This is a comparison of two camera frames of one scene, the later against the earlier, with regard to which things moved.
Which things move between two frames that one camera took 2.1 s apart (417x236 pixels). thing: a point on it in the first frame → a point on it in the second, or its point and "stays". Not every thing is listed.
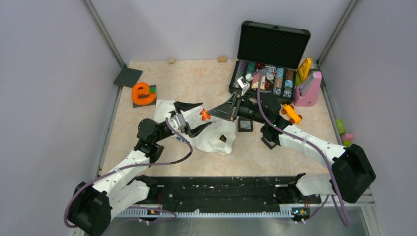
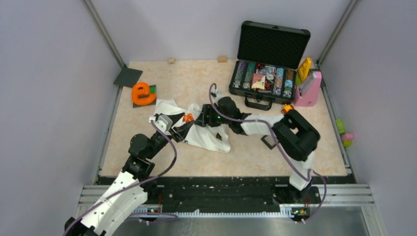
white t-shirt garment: [219, 137] stays
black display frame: [269, 145] stays
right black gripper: [226, 111] → [208, 110]
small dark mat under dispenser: [135, 105] stays
